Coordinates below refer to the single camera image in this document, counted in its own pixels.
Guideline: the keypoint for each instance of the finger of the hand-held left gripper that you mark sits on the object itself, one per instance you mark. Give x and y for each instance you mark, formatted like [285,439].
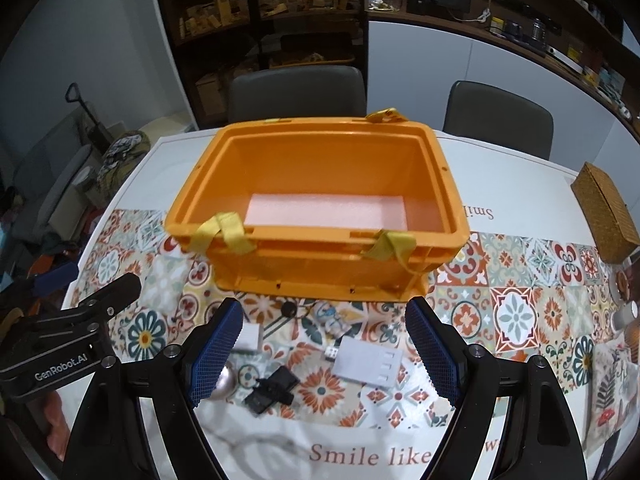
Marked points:
[115,292]
[57,276]

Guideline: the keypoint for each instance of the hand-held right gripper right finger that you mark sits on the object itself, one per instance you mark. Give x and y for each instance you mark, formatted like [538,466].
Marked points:
[432,355]

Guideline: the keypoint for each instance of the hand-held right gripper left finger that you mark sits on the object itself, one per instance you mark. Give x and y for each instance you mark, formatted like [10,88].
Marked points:
[215,355]

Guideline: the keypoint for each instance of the black plastic clip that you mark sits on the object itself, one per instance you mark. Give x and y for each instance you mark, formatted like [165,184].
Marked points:
[270,390]

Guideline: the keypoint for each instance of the white plastic battery case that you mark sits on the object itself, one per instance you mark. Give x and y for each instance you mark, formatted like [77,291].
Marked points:
[365,360]

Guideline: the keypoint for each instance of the white and blue toy figurine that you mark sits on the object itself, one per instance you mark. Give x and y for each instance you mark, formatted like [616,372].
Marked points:
[330,317]

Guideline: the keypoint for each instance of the orange plastic crate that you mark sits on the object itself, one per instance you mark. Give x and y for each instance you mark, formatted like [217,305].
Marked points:
[320,265]

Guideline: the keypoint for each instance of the small white box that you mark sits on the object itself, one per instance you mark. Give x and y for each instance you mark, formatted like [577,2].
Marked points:
[250,337]

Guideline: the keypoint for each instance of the grey sofa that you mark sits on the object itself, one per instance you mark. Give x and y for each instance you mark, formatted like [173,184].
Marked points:
[45,190]

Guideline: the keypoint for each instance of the small black round disc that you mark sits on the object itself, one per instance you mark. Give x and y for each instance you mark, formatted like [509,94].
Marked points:
[289,308]

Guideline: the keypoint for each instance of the small white die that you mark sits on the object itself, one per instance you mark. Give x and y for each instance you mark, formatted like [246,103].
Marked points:
[331,353]

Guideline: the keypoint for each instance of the patterned cloth bag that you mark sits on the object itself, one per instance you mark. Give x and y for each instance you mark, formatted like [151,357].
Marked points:
[122,152]

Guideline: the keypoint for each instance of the leaf print cloth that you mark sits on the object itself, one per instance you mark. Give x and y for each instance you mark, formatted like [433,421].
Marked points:
[615,385]

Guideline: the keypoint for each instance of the white cup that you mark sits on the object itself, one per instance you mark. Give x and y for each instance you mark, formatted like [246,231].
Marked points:
[627,317]

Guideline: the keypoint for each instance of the plate of snacks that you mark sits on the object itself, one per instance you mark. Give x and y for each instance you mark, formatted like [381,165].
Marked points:
[624,284]

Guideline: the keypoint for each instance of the cardboard box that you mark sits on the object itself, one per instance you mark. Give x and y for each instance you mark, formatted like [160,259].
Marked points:
[210,95]

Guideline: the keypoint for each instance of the woven brown box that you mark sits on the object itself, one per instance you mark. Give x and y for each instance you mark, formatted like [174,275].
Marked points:
[607,215]

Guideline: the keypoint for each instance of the grey chair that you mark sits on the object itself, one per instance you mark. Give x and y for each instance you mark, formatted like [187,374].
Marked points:
[295,95]
[500,115]

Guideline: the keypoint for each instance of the dark wooden shelf cabinet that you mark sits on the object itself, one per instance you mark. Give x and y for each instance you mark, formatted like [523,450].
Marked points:
[170,35]

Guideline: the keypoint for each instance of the glass jar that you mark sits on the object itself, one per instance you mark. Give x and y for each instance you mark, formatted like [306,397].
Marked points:
[537,30]

